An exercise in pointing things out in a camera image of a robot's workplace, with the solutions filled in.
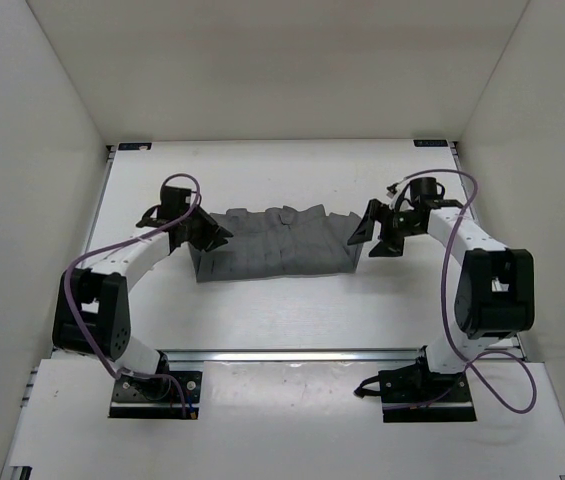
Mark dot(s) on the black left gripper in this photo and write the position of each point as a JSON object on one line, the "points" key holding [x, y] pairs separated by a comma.
{"points": [[213, 230]]}

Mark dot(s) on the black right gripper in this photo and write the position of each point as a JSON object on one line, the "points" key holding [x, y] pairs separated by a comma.
{"points": [[389, 247]]}

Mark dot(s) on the grey pleated skirt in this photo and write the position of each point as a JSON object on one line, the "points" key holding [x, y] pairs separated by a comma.
{"points": [[280, 242]]}

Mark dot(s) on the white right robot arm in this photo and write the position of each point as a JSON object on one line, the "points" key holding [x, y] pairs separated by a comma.
{"points": [[494, 298]]}

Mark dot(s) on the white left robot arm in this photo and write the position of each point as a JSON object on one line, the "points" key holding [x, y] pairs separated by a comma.
{"points": [[93, 314]]}

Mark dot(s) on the dark label sticker right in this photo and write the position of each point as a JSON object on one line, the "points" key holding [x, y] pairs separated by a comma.
{"points": [[430, 143]]}

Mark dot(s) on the dark label sticker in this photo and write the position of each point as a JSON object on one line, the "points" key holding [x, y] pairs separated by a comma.
{"points": [[134, 146], [430, 143]]}

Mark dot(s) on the dark label sticker left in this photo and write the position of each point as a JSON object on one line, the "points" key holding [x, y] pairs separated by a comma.
{"points": [[134, 146]]}

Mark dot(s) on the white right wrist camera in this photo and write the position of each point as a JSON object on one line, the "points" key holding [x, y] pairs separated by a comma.
{"points": [[397, 193]]}

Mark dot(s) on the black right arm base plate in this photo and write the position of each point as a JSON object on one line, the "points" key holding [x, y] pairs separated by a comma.
{"points": [[415, 394]]}

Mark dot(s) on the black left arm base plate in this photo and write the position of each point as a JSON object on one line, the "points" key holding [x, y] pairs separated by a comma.
{"points": [[134, 398]]}

